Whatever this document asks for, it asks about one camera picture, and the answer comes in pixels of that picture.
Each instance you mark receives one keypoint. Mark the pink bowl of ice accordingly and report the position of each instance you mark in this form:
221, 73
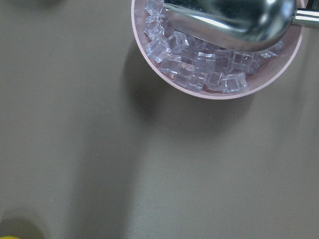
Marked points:
272, 69

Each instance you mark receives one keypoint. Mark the metal ice scoop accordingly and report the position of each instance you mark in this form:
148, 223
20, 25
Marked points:
240, 25

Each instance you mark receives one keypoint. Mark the yellow lemon near bowl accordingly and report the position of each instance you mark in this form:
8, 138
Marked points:
9, 237

